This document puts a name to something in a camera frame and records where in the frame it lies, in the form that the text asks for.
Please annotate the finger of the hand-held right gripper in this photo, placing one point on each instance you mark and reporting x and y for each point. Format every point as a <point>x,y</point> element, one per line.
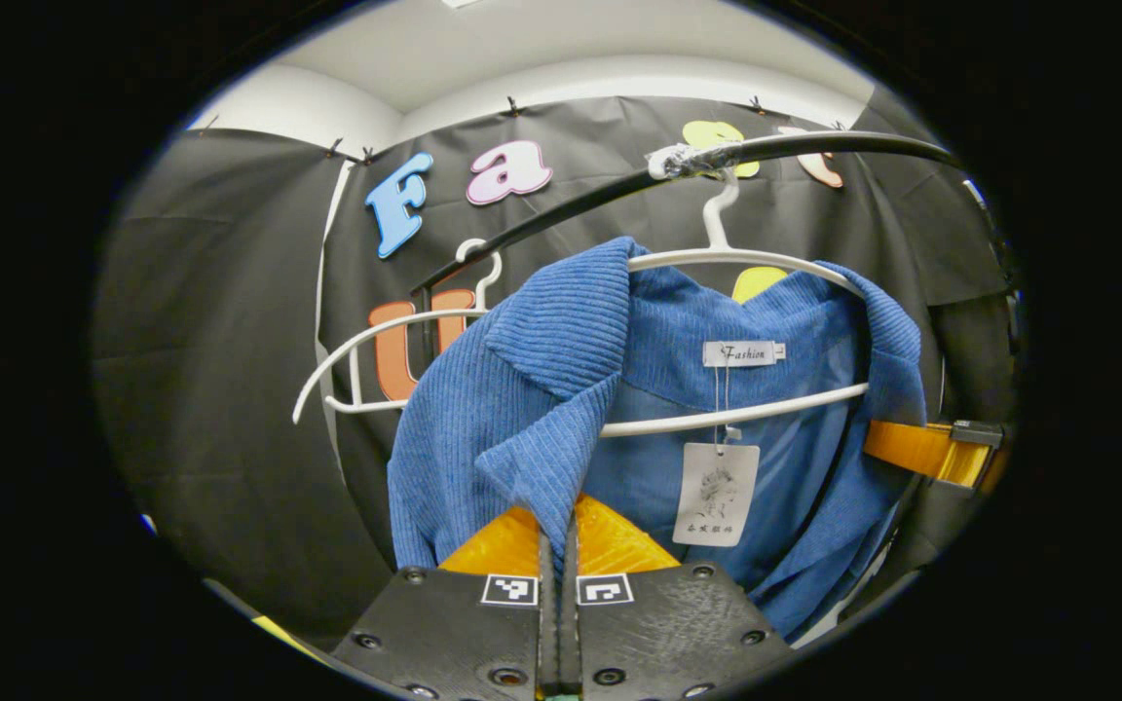
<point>978,434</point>

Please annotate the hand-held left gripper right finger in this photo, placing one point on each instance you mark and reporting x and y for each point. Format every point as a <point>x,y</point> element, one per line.
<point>668,633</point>

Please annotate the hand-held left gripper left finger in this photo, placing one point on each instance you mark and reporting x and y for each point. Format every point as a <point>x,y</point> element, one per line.
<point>444,633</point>

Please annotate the white plastic hanger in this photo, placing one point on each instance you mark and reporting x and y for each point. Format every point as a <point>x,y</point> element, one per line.
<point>355,375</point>
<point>717,234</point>

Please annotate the black backdrop cloth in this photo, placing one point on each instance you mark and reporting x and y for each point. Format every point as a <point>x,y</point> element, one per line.
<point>220,389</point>

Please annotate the black clothes rail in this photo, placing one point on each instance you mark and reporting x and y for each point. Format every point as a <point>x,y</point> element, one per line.
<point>814,144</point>

